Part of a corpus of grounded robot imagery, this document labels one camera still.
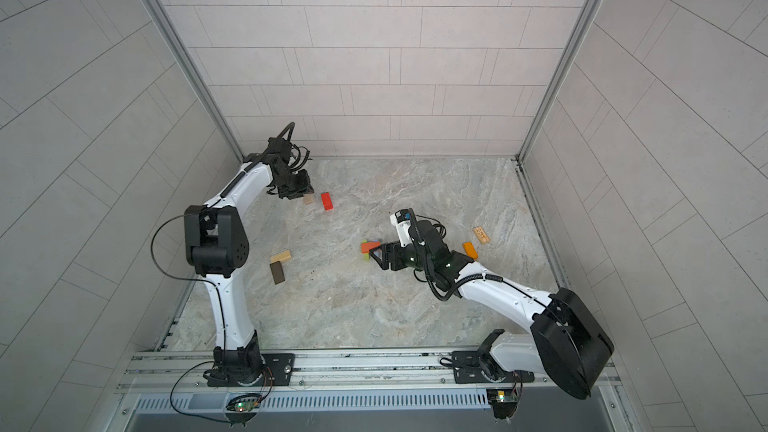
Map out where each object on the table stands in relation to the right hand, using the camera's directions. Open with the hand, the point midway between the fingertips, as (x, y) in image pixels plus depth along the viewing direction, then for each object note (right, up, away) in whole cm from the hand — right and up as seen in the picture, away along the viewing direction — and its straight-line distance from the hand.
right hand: (379, 252), depth 79 cm
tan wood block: (-23, +14, +13) cm, 29 cm away
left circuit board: (-29, -31, -14) cm, 45 cm away
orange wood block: (-5, -1, +13) cm, 14 cm away
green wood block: (-5, -3, +10) cm, 12 cm away
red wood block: (-20, +12, +23) cm, 33 cm away
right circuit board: (+29, -32, -11) cm, 45 cm away
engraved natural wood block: (+31, +2, +15) cm, 35 cm away
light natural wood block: (-30, -4, +10) cm, 32 cm away
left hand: (-22, +19, +18) cm, 34 cm away
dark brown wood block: (-31, -8, +8) cm, 33 cm away
